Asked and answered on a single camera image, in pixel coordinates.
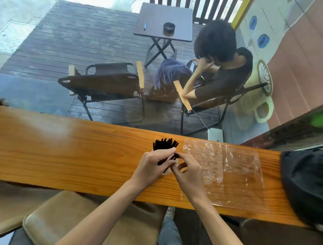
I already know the person's right hand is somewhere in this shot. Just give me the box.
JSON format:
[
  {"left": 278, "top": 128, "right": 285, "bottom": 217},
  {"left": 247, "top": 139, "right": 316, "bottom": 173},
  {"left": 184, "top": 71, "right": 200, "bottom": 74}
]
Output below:
[{"left": 170, "top": 153, "right": 206, "bottom": 201}]

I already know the person's left hand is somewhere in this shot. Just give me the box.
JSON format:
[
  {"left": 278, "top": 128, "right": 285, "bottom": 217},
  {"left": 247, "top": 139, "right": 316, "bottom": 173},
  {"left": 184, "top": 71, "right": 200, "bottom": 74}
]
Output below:
[{"left": 131, "top": 147, "right": 177, "bottom": 193}]

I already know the bundle of black straws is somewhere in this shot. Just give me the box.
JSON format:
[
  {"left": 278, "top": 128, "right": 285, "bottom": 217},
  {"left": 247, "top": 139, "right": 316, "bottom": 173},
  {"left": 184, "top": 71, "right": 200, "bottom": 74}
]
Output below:
[{"left": 152, "top": 138, "right": 180, "bottom": 166}]

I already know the person's left forearm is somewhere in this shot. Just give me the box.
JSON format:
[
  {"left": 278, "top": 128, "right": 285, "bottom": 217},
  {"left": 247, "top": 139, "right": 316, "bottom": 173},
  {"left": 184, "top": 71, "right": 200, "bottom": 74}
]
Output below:
[{"left": 55, "top": 180, "right": 148, "bottom": 245}]

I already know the person's right forearm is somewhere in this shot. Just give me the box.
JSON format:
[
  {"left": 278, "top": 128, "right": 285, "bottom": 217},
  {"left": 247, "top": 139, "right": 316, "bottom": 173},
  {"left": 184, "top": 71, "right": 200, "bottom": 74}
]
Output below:
[{"left": 188, "top": 193, "right": 243, "bottom": 245}]

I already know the white power box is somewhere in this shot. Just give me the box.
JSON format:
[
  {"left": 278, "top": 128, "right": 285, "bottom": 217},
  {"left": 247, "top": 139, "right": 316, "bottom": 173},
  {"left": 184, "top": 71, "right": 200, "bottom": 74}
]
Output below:
[{"left": 207, "top": 128, "right": 224, "bottom": 142}]

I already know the clear plastic bag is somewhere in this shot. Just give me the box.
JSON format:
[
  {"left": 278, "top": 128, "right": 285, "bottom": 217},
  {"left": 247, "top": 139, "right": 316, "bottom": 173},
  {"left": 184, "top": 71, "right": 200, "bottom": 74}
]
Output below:
[{"left": 180, "top": 138, "right": 265, "bottom": 208}]

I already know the person's blue jeans leg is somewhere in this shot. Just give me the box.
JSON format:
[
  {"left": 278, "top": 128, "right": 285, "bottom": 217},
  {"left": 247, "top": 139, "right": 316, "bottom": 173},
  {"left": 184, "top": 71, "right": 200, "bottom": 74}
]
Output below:
[{"left": 157, "top": 217, "right": 183, "bottom": 245}]

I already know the brown folding camp chair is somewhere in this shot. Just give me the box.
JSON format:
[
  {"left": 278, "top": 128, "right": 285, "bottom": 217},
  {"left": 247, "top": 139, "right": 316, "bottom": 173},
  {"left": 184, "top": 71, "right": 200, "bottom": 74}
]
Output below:
[
  {"left": 173, "top": 80, "right": 269, "bottom": 136},
  {"left": 58, "top": 61, "right": 146, "bottom": 122}
]

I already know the smartphone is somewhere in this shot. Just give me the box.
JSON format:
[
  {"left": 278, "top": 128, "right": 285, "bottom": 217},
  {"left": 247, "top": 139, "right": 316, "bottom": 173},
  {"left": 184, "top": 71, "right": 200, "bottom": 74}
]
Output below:
[{"left": 186, "top": 60, "right": 199, "bottom": 74}]

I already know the dark leather stool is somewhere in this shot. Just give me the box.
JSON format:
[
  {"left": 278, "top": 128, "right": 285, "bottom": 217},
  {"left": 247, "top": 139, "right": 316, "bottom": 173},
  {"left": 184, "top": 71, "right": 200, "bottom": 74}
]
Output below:
[{"left": 239, "top": 218, "right": 323, "bottom": 245}]

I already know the black fabric bag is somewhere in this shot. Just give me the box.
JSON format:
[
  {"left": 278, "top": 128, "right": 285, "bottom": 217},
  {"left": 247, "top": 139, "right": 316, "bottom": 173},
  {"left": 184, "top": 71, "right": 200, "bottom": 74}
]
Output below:
[{"left": 280, "top": 147, "right": 323, "bottom": 228}]

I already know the black ashtray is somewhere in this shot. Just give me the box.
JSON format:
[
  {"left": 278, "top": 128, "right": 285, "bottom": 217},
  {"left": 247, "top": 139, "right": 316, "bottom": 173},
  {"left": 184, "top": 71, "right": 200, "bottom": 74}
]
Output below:
[{"left": 163, "top": 22, "right": 176, "bottom": 35}]

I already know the dark folding table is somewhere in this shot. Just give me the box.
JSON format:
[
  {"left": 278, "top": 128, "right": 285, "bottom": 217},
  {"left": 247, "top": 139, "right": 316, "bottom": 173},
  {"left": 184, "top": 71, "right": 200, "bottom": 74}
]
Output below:
[{"left": 133, "top": 2, "right": 194, "bottom": 67}]

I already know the green blurred object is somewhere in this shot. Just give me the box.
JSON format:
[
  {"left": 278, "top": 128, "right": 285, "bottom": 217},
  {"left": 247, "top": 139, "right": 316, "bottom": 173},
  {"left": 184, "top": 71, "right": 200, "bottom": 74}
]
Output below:
[{"left": 310, "top": 111, "right": 323, "bottom": 128}]

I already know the dark wooden railing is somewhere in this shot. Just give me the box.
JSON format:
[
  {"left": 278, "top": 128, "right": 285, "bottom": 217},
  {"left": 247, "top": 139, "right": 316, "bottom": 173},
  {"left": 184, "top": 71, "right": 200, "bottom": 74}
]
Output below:
[{"left": 149, "top": 0, "right": 244, "bottom": 25}]

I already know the white charging cable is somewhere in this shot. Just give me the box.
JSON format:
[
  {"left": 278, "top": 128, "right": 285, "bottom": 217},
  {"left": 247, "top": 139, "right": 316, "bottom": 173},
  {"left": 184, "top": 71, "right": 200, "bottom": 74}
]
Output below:
[{"left": 191, "top": 108, "right": 218, "bottom": 141}]

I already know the yellow post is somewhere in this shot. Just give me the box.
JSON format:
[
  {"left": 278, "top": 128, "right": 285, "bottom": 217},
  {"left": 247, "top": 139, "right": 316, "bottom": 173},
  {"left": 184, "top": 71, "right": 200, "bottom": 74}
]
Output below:
[{"left": 231, "top": 0, "right": 253, "bottom": 31}]

